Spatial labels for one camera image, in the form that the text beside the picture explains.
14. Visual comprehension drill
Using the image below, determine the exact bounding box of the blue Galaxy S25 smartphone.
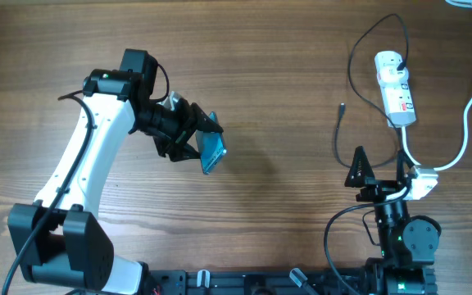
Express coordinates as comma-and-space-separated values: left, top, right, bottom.
195, 111, 227, 175

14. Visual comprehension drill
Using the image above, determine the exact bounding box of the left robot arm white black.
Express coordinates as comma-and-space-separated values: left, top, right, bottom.
7, 49, 227, 294

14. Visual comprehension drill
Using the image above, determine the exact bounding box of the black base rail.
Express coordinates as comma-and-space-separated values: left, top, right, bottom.
147, 266, 438, 295

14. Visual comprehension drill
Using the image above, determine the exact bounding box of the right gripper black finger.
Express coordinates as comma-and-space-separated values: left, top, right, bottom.
396, 149, 407, 183
344, 146, 375, 188

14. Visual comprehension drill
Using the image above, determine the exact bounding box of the white power strip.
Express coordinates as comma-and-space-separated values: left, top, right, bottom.
374, 51, 416, 128

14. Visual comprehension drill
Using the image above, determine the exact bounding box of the black charging cable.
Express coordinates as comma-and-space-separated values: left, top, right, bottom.
334, 13, 410, 169

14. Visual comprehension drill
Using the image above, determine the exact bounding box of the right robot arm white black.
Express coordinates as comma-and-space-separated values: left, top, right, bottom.
344, 146, 442, 295

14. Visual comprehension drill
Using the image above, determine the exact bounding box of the white power strip cord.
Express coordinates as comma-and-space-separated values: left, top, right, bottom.
401, 0, 472, 172

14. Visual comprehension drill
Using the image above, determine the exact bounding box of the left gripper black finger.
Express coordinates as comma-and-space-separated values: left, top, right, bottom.
169, 141, 201, 161
191, 102, 224, 134

